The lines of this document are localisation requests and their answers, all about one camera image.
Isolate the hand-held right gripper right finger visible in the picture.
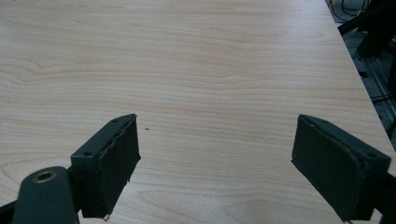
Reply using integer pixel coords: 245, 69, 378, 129
290, 113, 392, 223

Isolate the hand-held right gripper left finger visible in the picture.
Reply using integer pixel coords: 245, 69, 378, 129
70, 113, 142, 219

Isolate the black metal stand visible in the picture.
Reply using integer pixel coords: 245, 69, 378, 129
337, 0, 396, 59

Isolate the grey metal rail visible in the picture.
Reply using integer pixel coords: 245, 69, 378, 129
362, 56, 396, 105

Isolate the black cable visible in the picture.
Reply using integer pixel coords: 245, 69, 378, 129
326, 0, 372, 22

